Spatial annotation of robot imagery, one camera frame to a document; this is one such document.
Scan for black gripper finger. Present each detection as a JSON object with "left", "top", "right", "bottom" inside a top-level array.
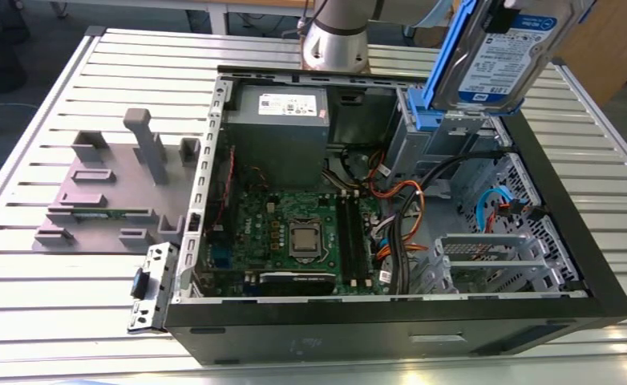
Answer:
[{"left": 482, "top": 0, "right": 533, "bottom": 35}]

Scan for hard disk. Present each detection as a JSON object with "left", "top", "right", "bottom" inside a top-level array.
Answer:
[{"left": 422, "top": 0, "right": 598, "bottom": 118}]

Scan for blue wire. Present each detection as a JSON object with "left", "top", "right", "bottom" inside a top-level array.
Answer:
[{"left": 473, "top": 186, "right": 516, "bottom": 234}]

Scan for metal disk bay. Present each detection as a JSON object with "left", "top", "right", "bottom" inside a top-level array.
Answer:
[{"left": 430, "top": 233, "right": 581, "bottom": 297}]

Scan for wooden cabinet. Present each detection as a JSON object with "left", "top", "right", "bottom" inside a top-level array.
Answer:
[{"left": 553, "top": 0, "right": 627, "bottom": 107}]

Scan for blue plastic drive latch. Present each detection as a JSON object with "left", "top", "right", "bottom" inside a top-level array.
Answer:
[{"left": 405, "top": 88, "right": 446, "bottom": 132}]

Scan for grey metal drive cage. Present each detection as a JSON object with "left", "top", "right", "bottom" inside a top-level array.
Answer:
[{"left": 382, "top": 87, "right": 513, "bottom": 194}]

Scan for black power connector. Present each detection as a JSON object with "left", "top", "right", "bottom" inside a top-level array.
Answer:
[{"left": 497, "top": 198, "right": 548, "bottom": 221}]

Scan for grey power supply unit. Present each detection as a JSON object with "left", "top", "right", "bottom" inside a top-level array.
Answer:
[{"left": 219, "top": 83, "right": 330, "bottom": 193}]

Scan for black RAM slot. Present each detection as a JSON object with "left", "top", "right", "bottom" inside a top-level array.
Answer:
[{"left": 350, "top": 191, "right": 374, "bottom": 289}]

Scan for CPU socket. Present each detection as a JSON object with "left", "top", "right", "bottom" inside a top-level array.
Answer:
[{"left": 285, "top": 217, "right": 324, "bottom": 262}]

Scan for green motherboard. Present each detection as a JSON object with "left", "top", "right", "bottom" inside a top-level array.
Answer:
[{"left": 199, "top": 189, "right": 397, "bottom": 298}]

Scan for silver CPU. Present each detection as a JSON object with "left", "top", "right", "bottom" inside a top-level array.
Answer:
[{"left": 289, "top": 228, "right": 320, "bottom": 253}]

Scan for black graphics card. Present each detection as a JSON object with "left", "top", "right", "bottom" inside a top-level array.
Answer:
[{"left": 241, "top": 270, "right": 337, "bottom": 298}]

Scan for black PC case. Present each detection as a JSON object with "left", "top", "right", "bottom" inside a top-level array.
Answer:
[{"left": 159, "top": 63, "right": 627, "bottom": 366}]

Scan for grey parts rack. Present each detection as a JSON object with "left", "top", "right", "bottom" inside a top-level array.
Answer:
[{"left": 31, "top": 107, "right": 202, "bottom": 255}]

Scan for green RAM stick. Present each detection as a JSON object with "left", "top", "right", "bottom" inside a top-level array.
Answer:
[{"left": 71, "top": 209, "right": 131, "bottom": 220}]

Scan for metal expansion card retainer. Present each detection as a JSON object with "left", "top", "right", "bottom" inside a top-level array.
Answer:
[{"left": 125, "top": 241, "right": 181, "bottom": 334}]

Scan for black chair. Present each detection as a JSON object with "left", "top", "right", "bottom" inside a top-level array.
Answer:
[{"left": 0, "top": 15, "right": 29, "bottom": 94}]

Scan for orange and yellow wires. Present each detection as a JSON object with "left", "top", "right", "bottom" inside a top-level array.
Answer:
[{"left": 369, "top": 180, "right": 426, "bottom": 258}]

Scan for yellow and black wire bundle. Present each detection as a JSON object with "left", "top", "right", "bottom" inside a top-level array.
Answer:
[{"left": 321, "top": 167, "right": 374, "bottom": 194}]

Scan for wooden desk with white frame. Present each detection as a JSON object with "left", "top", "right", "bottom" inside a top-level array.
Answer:
[{"left": 205, "top": 0, "right": 453, "bottom": 55}]

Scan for thick black cable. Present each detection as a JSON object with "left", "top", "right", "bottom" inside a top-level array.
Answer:
[{"left": 386, "top": 151, "right": 510, "bottom": 297}]

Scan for thin red wire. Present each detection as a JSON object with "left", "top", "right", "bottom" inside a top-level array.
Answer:
[{"left": 209, "top": 144, "right": 238, "bottom": 233}]

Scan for blue floor cable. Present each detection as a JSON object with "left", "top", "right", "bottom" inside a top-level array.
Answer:
[{"left": 0, "top": 103, "right": 45, "bottom": 118}]

